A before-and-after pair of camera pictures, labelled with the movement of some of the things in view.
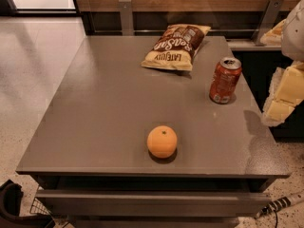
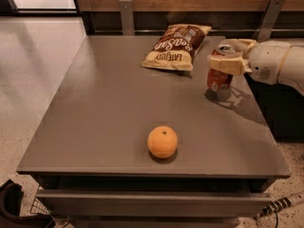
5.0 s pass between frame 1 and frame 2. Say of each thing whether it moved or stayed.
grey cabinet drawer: stayed
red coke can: moved
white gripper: moved
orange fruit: stayed
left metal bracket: stayed
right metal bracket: stayed
